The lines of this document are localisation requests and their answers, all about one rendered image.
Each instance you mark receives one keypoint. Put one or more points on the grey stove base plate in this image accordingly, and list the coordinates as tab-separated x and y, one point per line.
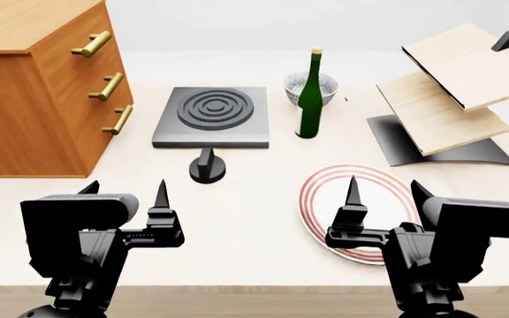
212	136

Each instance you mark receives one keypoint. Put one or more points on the small light wooden shelf board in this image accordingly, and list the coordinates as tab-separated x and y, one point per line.
440	119

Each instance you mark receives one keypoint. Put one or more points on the black stove knob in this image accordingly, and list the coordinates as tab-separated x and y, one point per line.
207	169

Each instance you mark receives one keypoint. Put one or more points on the green wine bottle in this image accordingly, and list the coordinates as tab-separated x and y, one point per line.
309	106

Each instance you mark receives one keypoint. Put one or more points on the black left gripper camera box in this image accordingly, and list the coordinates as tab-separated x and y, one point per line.
73	215

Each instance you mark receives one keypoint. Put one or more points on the large light wooden shelf board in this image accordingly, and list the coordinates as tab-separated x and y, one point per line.
475	63

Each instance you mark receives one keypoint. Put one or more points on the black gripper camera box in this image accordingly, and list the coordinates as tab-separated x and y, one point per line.
73	215
480	225

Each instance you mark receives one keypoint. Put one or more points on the wooden drawer cabinet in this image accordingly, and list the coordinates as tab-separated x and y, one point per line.
29	109

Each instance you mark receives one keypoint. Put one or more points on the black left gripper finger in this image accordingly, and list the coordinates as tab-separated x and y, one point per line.
162	212
90	189

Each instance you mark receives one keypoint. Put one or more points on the small black shelf block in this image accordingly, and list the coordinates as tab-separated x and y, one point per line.
505	41

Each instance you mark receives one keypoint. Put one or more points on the black curved shelf base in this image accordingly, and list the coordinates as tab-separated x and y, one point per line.
389	142

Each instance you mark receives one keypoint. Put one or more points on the black right gripper camera box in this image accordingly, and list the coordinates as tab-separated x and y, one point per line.
480	225

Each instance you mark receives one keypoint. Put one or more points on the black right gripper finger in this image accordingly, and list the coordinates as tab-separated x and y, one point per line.
354	208
419	193

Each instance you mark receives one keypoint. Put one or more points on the white plate with red rings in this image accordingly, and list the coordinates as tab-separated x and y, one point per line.
382	198

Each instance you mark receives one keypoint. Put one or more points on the dark grey coil burner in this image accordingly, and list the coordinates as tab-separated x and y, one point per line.
214	107

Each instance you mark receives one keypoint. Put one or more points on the patterned ceramic bowl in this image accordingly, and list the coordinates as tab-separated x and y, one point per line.
330	86

